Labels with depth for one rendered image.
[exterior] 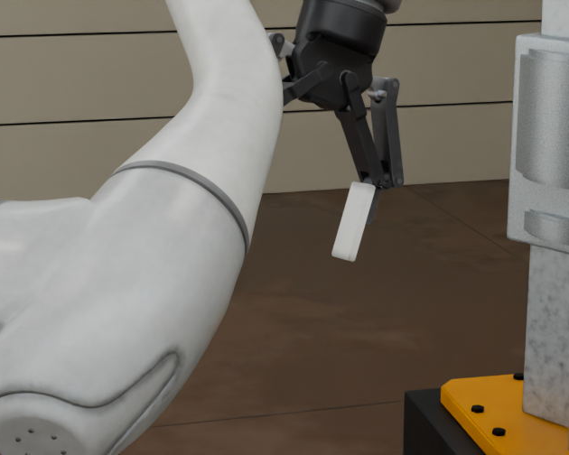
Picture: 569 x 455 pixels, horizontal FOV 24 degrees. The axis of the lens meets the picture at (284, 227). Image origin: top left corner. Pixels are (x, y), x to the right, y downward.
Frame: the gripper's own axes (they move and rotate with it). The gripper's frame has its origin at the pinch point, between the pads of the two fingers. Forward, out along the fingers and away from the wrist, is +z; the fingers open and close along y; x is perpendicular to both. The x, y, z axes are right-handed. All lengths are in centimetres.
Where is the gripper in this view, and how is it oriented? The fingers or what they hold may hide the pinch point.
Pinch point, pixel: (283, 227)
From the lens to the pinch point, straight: 113.7
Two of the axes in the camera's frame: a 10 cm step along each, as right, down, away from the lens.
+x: -5.0, -1.2, 8.6
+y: 8.2, 2.5, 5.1
